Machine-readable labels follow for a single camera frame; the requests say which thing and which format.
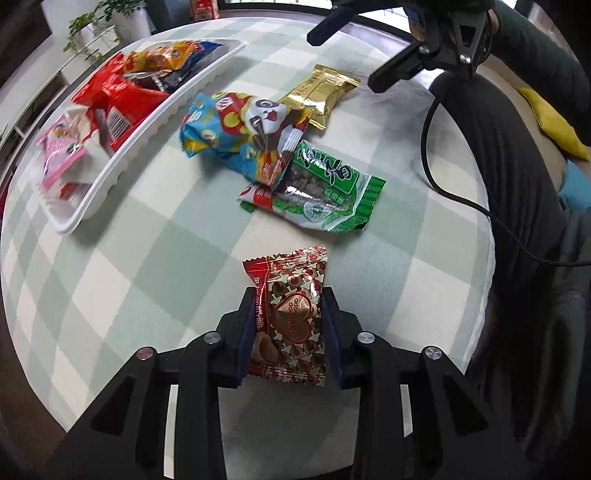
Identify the orange snack packet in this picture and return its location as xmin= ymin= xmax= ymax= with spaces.
xmin=123 ymin=40 xmax=204 ymax=73

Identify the black sesame snack packet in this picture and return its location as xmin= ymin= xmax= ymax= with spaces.
xmin=127 ymin=71 xmax=197 ymax=94

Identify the red snack bag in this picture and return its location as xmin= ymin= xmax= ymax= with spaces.
xmin=72 ymin=52 xmax=168 ymax=151

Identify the pink snack packet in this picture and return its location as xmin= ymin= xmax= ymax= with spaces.
xmin=38 ymin=110 xmax=100 ymax=192

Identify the gold snack packet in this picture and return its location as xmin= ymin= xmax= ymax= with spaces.
xmin=280 ymin=64 xmax=361 ymax=131

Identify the blue cartoon snack packet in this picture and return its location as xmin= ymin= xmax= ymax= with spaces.
xmin=179 ymin=92 xmax=312 ymax=190

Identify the blue red snack packet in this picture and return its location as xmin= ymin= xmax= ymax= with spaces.
xmin=192 ymin=41 xmax=222 ymax=61

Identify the red bag on floor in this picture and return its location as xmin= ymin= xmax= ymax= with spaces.
xmin=189 ymin=0 xmax=219 ymax=22

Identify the green snack packet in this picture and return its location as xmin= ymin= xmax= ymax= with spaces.
xmin=238 ymin=140 xmax=386 ymax=233

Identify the yellow cushion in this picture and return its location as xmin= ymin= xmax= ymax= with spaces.
xmin=518 ymin=87 xmax=590 ymax=161

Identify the plant in white pot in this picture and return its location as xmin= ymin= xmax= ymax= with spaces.
xmin=96 ymin=0 xmax=151 ymax=43

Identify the white plastic tray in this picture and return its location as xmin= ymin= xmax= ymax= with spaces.
xmin=28 ymin=38 xmax=247 ymax=235

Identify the white red snack packet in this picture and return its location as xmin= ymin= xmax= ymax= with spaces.
xmin=37 ymin=104 xmax=110 ymax=201

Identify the small trailing plant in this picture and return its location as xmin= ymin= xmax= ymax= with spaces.
xmin=63 ymin=10 xmax=119 ymax=62

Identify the white tv cabinet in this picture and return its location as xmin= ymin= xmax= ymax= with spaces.
xmin=1 ymin=27 xmax=119 ymax=158

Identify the black cable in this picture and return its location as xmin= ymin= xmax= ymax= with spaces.
xmin=420 ymin=96 xmax=591 ymax=269

